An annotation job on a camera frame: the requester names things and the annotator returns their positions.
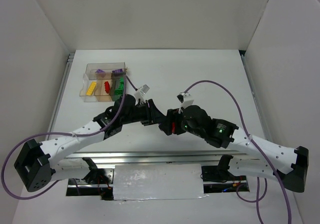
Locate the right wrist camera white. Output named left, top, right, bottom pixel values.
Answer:
left=177, top=92, right=194, bottom=110

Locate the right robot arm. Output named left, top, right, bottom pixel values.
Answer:
left=159, top=105, right=309, bottom=193

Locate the white taped cover plate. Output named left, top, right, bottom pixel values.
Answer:
left=113, top=164, right=205, bottom=201

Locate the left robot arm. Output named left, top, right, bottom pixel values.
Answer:
left=14, top=94, right=166, bottom=192

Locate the aluminium rail front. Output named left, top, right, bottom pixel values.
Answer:
left=66, top=150, right=251, bottom=167

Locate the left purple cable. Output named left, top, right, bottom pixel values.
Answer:
left=1, top=75, right=141, bottom=200

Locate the red curved lego brick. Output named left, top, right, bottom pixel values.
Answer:
left=104, top=81, right=111, bottom=94

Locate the clear compartment container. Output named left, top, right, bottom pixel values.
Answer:
left=79, top=62, right=127, bottom=102

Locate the purple 2x4 lego brick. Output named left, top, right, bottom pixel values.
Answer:
left=112, top=69, right=124, bottom=75

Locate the purple cable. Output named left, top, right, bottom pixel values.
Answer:
left=1, top=75, right=141, bottom=200
left=183, top=80, right=292, bottom=224

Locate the green 2x2 lego brick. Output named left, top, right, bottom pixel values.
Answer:
left=118, top=82, right=125, bottom=90

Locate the red flower lego brick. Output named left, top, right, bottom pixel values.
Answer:
left=171, top=122, right=176, bottom=133

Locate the long yellow lego brick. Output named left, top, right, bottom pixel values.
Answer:
left=86, top=81, right=97, bottom=96

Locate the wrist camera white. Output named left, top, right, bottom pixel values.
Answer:
left=134, top=84, right=150, bottom=103
left=177, top=92, right=194, bottom=110

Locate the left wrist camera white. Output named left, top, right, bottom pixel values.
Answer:
left=134, top=84, right=150, bottom=103

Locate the purple butterfly lego brick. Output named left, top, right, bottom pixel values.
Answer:
left=96, top=69, right=105, bottom=74

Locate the green 2x4 lego brick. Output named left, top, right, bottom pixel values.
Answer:
left=114, top=89, right=125, bottom=96

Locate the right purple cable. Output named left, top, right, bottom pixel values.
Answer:
left=183, top=80, right=292, bottom=224

